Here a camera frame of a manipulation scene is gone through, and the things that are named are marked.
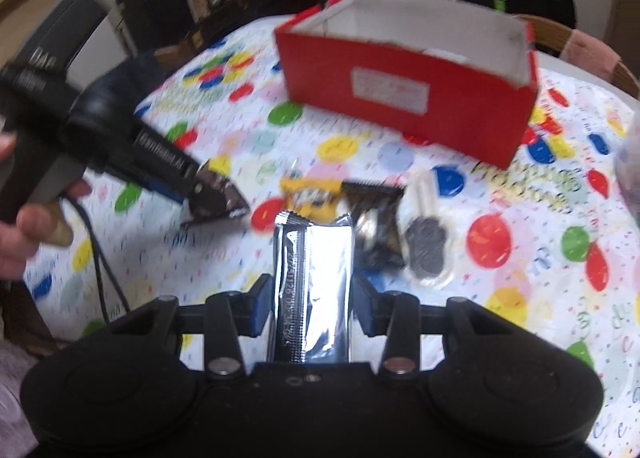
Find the black cable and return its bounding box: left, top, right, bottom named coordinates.
left=50, top=195, right=133, bottom=344

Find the person's left hand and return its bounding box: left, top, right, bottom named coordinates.
left=0, top=134, right=94, bottom=283

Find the black cabinet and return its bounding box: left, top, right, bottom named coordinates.
left=105, top=0, right=196, bottom=53

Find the red cardboard box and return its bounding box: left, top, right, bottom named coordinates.
left=274, top=0, right=541, bottom=169

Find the black snack packet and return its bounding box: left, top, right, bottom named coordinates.
left=341, top=180, right=407, bottom=271

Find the pinkish grey garment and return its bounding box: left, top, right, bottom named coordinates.
left=0, top=338, right=41, bottom=458

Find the pink cloth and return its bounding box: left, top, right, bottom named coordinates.
left=557, top=30, right=626, bottom=83

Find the silver foil snack packet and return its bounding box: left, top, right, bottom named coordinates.
left=267, top=210, right=356, bottom=365

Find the wooden chair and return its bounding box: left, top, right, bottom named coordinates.
left=515, top=12, right=640, bottom=98

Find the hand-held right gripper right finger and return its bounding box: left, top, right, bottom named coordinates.
left=352, top=275, right=507, bottom=380

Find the dark brown snack packet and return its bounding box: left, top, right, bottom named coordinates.
left=180, top=160, right=251, bottom=229

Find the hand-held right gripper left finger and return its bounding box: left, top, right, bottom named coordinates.
left=107, top=274, right=275, bottom=381

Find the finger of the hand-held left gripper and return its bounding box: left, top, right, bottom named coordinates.
left=135, top=123, right=202, bottom=179
left=141, top=172, right=197, bottom=207

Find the clear packet with dark cookie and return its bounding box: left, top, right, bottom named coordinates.
left=402, top=170, right=456, bottom=286

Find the yellow snack packet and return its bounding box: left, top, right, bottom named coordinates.
left=279, top=170, right=346, bottom=226

